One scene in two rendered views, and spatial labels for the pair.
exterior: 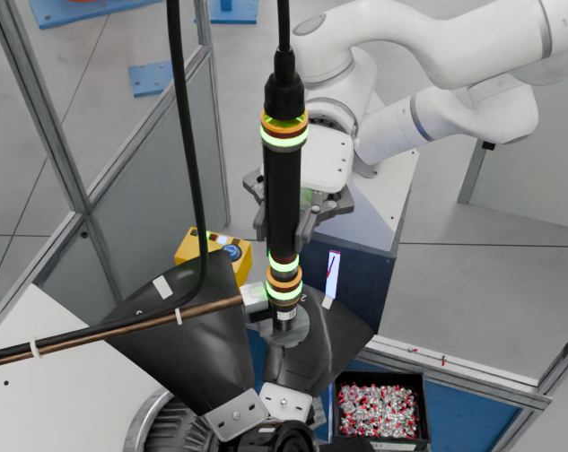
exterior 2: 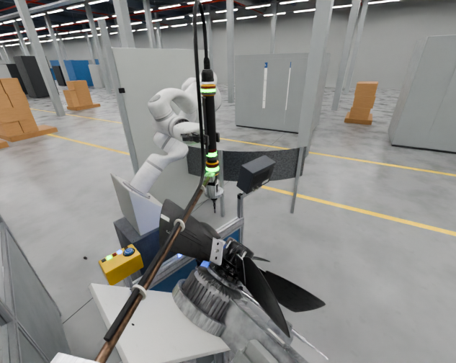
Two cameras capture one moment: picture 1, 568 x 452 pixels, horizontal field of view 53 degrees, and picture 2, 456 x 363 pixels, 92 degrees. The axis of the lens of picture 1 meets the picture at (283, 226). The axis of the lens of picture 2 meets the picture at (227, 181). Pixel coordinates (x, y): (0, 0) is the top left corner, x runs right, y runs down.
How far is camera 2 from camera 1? 64 cm
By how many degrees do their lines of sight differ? 51
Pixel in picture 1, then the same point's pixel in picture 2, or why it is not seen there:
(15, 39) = not seen: outside the picture
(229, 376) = (205, 236)
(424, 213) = not seen: hidden behind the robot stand
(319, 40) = (164, 99)
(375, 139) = (144, 181)
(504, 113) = (180, 146)
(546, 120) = (158, 182)
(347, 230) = (153, 224)
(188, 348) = (189, 235)
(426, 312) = not seen: hidden behind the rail
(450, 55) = (193, 98)
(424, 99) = (152, 158)
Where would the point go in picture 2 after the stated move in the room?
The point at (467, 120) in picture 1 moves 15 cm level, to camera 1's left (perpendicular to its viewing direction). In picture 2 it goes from (171, 155) to (153, 164)
